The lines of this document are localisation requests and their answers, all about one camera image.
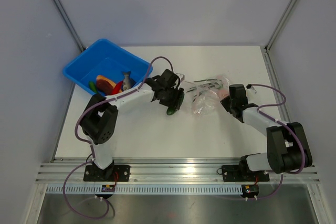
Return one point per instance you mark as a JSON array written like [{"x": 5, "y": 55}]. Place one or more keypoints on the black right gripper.
[{"x": 224, "y": 103}]

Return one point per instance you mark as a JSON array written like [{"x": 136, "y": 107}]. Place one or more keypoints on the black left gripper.
[{"x": 175, "y": 101}]

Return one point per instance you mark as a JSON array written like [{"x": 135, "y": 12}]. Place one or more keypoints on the peach fake radish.
[{"x": 222, "y": 93}]

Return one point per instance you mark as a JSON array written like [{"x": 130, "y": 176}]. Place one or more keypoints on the green fake cucumber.
[{"x": 176, "y": 102}]

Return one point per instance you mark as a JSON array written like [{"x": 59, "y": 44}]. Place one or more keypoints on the clear zip top bag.
[{"x": 202, "y": 97}]

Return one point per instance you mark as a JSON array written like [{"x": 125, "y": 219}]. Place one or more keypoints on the grey fake fish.
[{"x": 128, "y": 82}]

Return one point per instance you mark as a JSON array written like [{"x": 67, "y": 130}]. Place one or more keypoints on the red fake pepper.
[{"x": 118, "y": 88}]

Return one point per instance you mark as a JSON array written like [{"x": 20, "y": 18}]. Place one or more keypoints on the orange red fake papaya slice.
[{"x": 105, "y": 85}]

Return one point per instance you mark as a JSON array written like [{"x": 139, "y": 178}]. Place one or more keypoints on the small green fake pepper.
[{"x": 93, "y": 87}]

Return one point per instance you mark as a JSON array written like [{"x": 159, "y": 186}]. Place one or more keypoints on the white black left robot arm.
[{"x": 99, "y": 118}]

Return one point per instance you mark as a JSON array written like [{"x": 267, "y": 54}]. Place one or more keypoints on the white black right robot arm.
[{"x": 287, "y": 151}]

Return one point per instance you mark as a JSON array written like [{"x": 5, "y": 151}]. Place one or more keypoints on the blue plastic bin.
[{"x": 106, "y": 59}]

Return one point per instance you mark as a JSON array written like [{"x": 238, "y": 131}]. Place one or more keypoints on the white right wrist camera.
[{"x": 250, "y": 89}]

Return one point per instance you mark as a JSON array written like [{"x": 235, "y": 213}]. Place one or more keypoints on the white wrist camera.
[
  {"x": 181, "y": 76},
  {"x": 250, "y": 89}
]

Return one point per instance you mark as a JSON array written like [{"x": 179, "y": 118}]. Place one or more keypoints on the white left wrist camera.
[{"x": 181, "y": 76}]

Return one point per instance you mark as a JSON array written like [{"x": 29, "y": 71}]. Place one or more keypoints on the aluminium frame post right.
[{"x": 280, "y": 25}]

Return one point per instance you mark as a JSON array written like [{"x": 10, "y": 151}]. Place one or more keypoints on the aluminium frame post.
[
  {"x": 280, "y": 25},
  {"x": 69, "y": 25}
]

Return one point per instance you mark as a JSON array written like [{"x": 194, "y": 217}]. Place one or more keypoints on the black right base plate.
[{"x": 234, "y": 173}]

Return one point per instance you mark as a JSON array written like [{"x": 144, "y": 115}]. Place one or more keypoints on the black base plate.
[
  {"x": 119, "y": 173},
  {"x": 234, "y": 173}
]

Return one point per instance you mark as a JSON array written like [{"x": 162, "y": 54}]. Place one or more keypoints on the aluminium frame post left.
[{"x": 69, "y": 25}]

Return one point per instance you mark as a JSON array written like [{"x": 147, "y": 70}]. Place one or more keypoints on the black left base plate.
[{"x": 119, "y": 173}]

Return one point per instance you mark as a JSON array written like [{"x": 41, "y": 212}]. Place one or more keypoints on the slotted white cable duct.
[{"x": 146, "y": 189}]

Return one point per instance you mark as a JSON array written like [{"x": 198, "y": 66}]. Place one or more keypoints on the aluminium mounting rail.
[{"x": 146, "y": 170}]

